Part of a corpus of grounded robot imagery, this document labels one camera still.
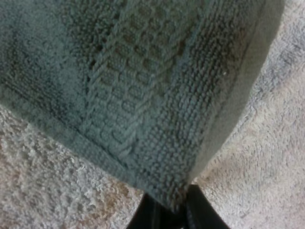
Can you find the grey-green towel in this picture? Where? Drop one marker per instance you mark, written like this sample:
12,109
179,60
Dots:
133,78

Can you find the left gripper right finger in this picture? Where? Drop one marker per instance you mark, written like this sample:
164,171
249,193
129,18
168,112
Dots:
202,212

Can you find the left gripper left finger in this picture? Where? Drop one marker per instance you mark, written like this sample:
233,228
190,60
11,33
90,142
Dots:
152,215

